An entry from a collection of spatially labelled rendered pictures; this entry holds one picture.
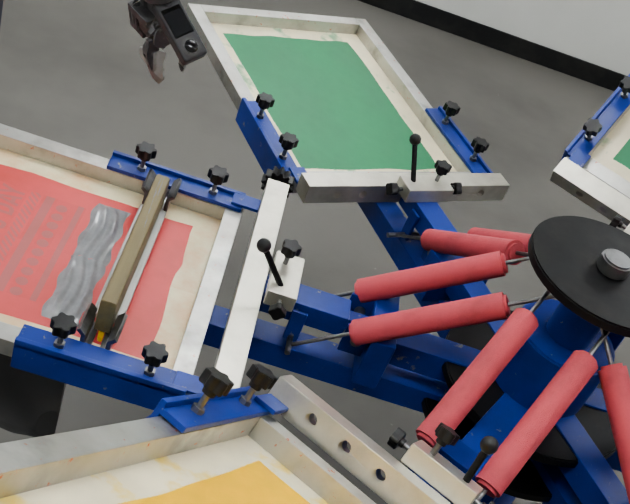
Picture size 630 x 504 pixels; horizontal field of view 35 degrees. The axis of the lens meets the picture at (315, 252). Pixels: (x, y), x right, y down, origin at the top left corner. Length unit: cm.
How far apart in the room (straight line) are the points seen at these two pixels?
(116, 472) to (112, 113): 305
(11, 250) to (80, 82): 235
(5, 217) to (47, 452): 106
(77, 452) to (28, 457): 8
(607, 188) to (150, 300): 114
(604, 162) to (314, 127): 74
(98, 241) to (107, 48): 259
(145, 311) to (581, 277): 81
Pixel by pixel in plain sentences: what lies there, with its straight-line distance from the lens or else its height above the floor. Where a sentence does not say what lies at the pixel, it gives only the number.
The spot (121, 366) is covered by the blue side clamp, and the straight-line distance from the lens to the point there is 175.
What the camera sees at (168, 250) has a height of 96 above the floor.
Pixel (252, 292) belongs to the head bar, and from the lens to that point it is 190.
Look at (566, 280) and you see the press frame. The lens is 180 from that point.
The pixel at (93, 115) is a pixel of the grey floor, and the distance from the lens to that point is 410.
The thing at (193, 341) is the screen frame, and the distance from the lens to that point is 184.
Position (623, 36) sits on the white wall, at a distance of 590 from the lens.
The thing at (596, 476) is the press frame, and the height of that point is 102.
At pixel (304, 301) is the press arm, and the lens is 192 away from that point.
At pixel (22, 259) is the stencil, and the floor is 96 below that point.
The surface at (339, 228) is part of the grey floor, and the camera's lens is 391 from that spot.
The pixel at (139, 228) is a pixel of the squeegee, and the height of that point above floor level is 106.
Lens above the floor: 229
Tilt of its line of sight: 38 degrees down
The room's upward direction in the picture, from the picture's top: 22 degrees clockwise
